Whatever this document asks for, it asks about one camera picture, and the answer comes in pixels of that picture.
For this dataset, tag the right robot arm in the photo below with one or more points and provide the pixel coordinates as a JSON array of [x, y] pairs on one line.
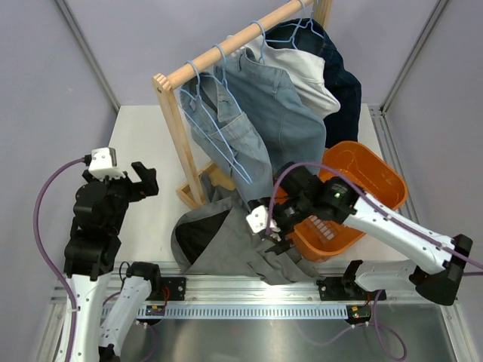
[[435, 263]]

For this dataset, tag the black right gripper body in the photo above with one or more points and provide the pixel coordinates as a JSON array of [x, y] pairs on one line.
[[288, 214]]

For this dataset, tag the blue hanger of denim shirt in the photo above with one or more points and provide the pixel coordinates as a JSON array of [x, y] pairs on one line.
[[224, 78]]

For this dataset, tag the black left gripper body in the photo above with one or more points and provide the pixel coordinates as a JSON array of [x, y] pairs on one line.
[[124, 191]]

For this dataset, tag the light blue denim shirt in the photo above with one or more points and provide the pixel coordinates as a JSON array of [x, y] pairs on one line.
[[227, 136]]

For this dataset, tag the dark navy jeans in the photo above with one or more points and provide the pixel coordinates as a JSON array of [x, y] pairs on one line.
[[343, 125]]

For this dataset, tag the blue hanger of white garment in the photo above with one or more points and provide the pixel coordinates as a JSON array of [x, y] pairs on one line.
[[260, 40]]

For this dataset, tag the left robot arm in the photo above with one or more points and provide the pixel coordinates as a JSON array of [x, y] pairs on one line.
[[99, 211]]

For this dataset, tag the grey pleated skirt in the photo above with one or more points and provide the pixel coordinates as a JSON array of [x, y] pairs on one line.
[[215, 239]]

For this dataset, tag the blue hanger of jeans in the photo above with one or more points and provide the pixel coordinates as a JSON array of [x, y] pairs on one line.
[[303, 34]]

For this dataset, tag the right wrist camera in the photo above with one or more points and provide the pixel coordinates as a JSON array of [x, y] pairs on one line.
[[260, 220]]

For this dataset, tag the light blue denim skirt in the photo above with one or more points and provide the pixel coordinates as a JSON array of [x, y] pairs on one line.
[[291, 131]]

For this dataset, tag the blue wire hanger with skirt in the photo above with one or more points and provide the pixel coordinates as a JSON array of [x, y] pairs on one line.
[[198, 101]]

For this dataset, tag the orange plastic basket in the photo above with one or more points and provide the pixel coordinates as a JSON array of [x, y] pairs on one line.
[[317, 240]]

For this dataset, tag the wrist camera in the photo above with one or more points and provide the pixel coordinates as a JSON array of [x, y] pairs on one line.
[[260, 220], [102, 164]]

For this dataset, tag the wooden clothes rack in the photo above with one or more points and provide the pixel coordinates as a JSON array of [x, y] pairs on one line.
[[168, 89]]

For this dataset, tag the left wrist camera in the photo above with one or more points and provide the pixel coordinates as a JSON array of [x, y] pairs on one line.
[[102, 164]]

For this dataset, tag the white garment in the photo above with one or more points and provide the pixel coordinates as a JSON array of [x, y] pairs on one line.
[[306, 72]]

